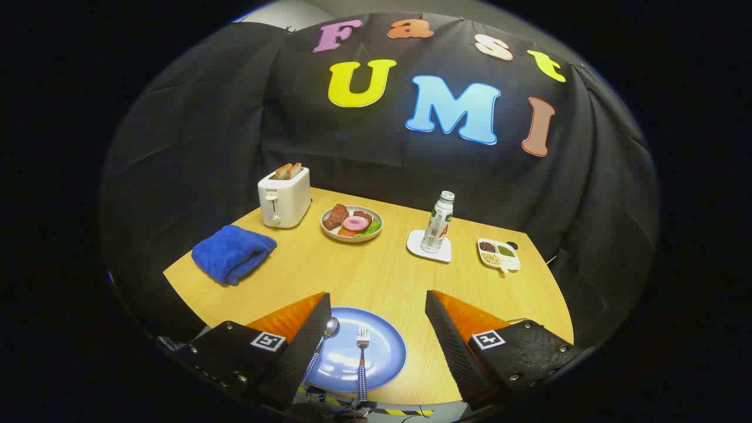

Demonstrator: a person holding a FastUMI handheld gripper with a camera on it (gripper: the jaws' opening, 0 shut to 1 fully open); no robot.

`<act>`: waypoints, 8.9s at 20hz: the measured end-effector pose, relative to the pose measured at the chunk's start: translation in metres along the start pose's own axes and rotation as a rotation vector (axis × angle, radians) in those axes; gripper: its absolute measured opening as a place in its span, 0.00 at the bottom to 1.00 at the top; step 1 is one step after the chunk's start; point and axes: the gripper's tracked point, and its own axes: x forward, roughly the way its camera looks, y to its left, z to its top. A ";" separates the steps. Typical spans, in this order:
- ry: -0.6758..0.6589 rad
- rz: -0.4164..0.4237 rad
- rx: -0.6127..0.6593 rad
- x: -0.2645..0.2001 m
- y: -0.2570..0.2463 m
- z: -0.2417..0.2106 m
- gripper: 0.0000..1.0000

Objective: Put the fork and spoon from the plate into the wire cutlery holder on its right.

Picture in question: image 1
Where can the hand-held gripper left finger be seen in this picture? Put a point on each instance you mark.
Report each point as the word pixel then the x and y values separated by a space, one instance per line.
pixel 305 346

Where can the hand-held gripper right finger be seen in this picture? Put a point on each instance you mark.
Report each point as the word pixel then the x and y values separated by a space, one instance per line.
pixel 455 346

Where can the blue round plate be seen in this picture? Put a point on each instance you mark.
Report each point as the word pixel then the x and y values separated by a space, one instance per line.
pixel 385 352

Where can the white divided bean dish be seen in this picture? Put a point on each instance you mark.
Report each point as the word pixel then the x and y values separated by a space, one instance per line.
pixel 499 255

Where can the white square coaster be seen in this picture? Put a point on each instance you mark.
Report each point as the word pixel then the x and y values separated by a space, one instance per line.
pixel 416 244

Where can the grey food plate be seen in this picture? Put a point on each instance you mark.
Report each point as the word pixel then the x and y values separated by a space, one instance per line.
pixel 329 232

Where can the blue folded towel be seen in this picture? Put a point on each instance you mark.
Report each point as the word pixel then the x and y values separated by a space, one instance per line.
pixel 232 252

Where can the clear plastic bottle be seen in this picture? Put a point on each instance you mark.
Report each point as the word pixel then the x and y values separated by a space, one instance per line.
pixel 437 226

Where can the pink ham slice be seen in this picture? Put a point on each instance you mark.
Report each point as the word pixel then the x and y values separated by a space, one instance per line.
pixel 355 223

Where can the large brown meat piece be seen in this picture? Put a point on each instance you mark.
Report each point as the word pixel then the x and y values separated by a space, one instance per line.
pixel 335 217

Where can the green lettuce leaf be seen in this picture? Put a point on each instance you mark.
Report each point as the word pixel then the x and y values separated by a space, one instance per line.
pixel 372 228

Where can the white toaster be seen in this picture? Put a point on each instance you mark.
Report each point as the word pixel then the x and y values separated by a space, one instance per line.
pixel 288 200

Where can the toasted bread slice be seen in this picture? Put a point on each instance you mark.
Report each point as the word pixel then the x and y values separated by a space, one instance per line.
pixel 282 171
pixel 294 170

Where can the black backdrop cloth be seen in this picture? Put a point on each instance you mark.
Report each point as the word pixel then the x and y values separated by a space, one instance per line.
pixel 205 147

